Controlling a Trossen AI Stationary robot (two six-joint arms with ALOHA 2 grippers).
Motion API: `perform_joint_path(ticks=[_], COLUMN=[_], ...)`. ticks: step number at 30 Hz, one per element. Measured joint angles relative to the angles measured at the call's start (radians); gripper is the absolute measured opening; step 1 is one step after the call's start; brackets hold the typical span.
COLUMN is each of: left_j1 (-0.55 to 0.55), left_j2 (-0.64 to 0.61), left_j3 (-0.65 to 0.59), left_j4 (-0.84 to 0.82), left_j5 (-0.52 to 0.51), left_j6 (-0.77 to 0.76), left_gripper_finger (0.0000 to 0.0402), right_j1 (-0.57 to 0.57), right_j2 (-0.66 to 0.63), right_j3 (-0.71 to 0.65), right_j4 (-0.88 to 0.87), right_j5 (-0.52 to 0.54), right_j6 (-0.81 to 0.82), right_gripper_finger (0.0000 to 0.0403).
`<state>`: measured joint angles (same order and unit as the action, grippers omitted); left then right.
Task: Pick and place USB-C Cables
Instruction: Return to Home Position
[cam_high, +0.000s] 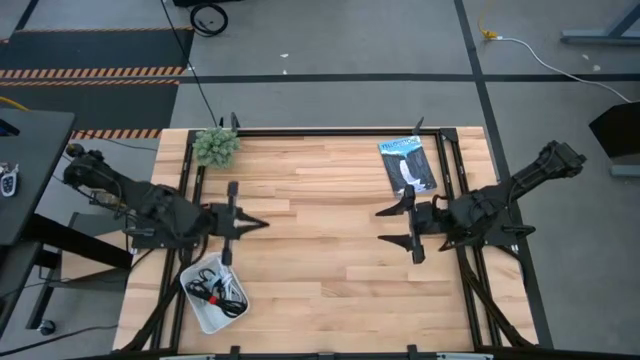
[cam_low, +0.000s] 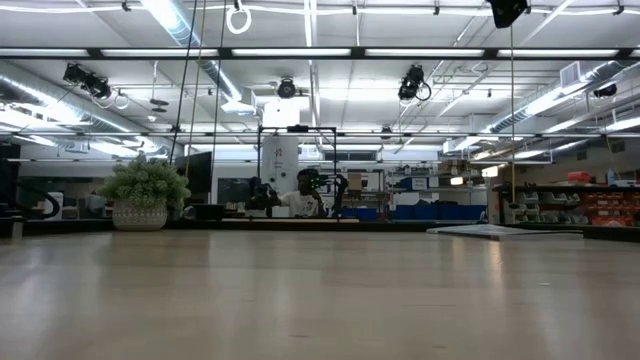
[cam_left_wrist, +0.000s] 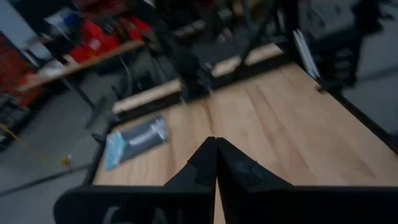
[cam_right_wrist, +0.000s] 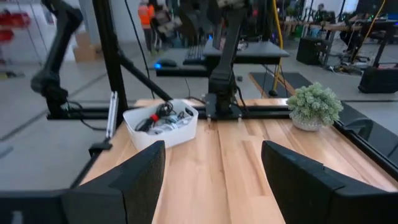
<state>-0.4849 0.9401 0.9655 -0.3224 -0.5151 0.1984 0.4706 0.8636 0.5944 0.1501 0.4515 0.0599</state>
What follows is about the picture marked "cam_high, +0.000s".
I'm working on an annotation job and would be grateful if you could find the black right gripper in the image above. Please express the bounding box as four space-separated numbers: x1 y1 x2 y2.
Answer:
375 184 452 266

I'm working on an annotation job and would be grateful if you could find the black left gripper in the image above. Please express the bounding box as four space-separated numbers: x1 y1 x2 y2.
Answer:
209 180 271 267

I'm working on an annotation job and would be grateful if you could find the white USB-C cable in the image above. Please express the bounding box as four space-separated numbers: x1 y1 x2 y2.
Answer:
214 268 237 302

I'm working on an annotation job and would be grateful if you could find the black cable with red tie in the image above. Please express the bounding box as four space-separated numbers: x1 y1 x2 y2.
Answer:
184 268 247 319

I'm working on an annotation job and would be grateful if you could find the blue Yellowstone booklet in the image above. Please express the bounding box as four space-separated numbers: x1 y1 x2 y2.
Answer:
377 134 439 199

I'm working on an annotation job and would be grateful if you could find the green spiky plant ball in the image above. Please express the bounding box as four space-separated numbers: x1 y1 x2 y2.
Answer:
192 127 242 169

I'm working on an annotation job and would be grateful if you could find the white plastic bin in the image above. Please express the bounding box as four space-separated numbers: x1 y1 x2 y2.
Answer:
179 251 250 336

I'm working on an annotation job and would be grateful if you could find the black mat with hazard stripes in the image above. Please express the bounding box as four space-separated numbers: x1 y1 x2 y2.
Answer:
0 78 180 140
0 27 195 81

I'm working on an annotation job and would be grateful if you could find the small grey metal foot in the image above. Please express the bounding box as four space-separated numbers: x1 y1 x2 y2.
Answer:
609 164 640 179

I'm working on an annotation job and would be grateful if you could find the black side desk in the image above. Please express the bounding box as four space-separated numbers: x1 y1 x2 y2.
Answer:
0 108 134 341

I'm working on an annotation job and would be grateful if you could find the black angular box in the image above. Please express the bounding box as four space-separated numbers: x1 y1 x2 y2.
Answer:
588 101 640 160

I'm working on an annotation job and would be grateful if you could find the white key fob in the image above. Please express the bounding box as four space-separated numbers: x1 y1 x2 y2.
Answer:
0 162 21 198

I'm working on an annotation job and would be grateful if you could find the grey metal table foot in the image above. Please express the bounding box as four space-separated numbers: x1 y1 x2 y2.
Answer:
559 0 640 48

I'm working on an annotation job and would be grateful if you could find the black aluminium table frame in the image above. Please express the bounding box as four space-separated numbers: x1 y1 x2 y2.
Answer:
119 117 554 360

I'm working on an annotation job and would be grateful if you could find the long black floor cable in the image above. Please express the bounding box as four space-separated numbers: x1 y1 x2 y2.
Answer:
160 0 222 127

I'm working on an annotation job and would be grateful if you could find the coiled black floor cable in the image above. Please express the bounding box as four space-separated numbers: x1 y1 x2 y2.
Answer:
189 2 230 38

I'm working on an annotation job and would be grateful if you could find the yellow floor cable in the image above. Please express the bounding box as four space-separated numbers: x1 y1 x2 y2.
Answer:
477 0 499 41

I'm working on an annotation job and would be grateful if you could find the white floor cable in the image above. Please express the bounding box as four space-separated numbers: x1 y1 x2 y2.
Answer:
492 35 634 104

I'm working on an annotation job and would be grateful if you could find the thin black floor cable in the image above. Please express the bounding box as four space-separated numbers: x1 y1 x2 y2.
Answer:
0 324 119 358

